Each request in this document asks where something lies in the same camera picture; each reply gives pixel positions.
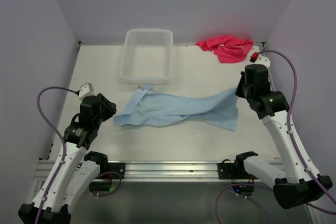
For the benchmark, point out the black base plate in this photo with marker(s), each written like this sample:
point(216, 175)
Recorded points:
point(231, 170)
point(117, 167)

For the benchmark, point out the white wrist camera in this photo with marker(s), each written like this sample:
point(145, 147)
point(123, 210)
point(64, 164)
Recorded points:
point(258, 58)
point(85, 90)

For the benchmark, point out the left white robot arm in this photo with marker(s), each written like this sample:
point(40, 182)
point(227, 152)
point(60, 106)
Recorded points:
point(76, 166)

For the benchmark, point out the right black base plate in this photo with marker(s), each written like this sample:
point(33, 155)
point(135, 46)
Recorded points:
point(231, 170)

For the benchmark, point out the white plastic basket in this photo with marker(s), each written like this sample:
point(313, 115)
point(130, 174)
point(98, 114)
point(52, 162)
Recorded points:
point(147, 56)

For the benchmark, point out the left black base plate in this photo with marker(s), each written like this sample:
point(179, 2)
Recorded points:
point(117, 167)

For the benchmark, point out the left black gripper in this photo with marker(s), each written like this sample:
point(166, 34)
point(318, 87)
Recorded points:
point(109, 106)

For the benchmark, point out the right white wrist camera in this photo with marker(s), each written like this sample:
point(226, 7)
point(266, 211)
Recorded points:
point(258, 58)

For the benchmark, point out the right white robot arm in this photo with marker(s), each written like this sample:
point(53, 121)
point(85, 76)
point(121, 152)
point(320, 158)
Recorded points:
point(300, 182)

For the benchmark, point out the aluminium mounting rail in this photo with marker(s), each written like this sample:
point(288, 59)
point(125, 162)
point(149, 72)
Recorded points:
point(152, 171)

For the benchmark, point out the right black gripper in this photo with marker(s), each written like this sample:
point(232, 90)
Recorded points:
point(239, 92)

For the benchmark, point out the light blue towel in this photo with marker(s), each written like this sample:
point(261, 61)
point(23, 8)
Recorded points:
point(156, 109)

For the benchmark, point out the pink towel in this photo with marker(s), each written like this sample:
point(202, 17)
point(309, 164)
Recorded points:
point(228, 49)

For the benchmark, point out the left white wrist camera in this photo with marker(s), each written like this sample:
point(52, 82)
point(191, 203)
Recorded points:
point(85, 90)

